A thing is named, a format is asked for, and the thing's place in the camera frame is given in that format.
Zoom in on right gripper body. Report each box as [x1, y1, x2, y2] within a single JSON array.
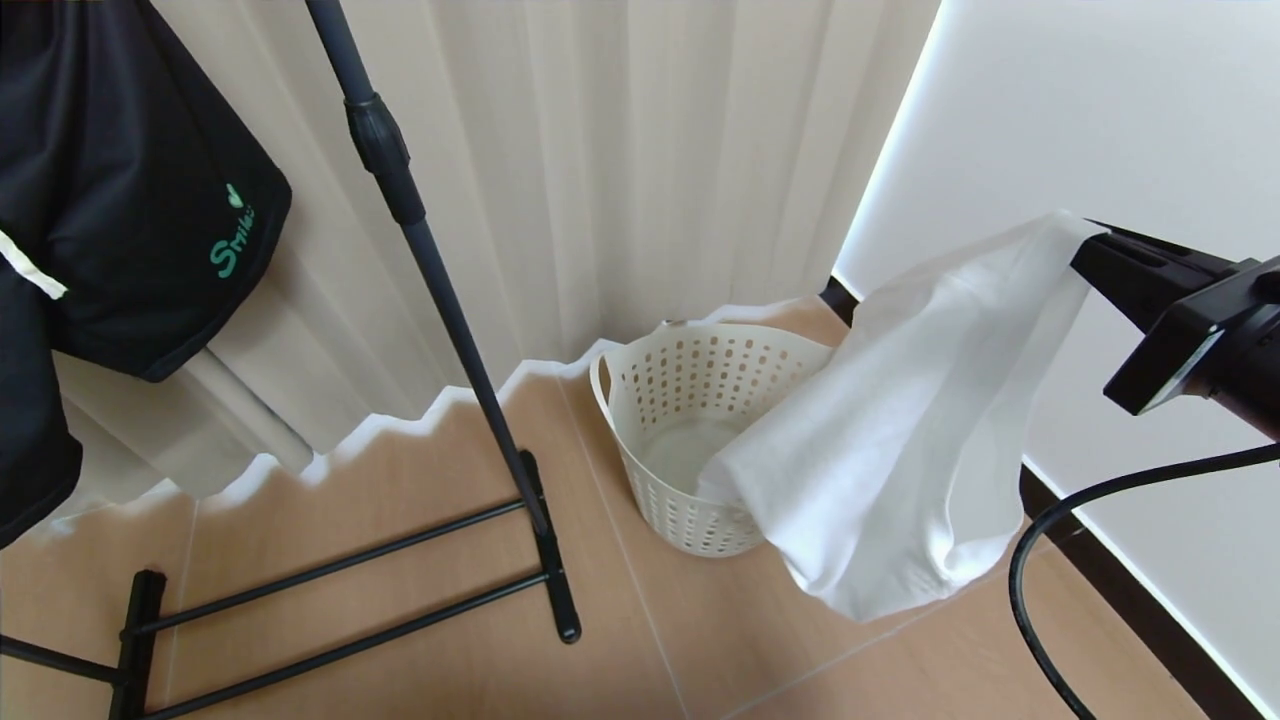
[[1103, 255, 1280, 441]]

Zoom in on white garment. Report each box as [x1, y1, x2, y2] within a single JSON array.
[[697, 210, 1103, 623]]

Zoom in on black shorts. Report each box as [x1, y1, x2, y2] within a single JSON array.
[[0, 0, 294, 549]]

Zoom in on white laundry basket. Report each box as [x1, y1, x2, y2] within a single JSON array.
[[589, 322, 837, 559]]

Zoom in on black clothes rack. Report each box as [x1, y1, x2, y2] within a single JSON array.
[[0, 0, 583, 720]]

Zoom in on beige curtain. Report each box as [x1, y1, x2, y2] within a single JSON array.
[[0, 0, 943, 521]]

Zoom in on black cable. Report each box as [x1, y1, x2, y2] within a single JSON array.
[[1008, 443, 1280, 720]]

